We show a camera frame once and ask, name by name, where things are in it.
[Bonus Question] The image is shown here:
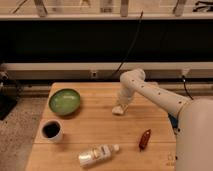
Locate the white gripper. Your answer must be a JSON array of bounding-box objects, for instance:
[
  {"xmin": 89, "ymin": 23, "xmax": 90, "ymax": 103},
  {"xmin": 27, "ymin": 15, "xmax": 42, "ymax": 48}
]
[{"xmin": 117, "ymin": 87, "xmax": 134, "ymax": 107}]

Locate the white sponge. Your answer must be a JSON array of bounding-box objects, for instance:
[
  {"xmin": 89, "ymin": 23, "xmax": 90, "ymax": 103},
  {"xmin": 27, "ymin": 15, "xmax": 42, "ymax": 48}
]
[{"xmin": 112, "ymin": 105, "xmax": 128, "ymax": 116}]

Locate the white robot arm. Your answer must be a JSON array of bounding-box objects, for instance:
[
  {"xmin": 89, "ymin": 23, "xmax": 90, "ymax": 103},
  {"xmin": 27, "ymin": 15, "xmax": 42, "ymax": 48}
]
[{"xmin": 117, "ymin": 69, "xmax": 213, "ymax": 171}]

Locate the wooden table board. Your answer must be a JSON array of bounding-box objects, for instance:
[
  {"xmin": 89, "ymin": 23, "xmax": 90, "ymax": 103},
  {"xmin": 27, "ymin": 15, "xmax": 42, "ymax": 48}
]
[{"xmin": 26, "ymin": 83, "xmax": 176, "ymax": 171}]

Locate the black cable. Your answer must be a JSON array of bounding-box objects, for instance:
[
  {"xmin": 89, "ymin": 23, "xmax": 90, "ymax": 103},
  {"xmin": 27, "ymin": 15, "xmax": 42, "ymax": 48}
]
[{"xmin": 107, "ymin": 10, "xmax": 145, "ymax": 80}]

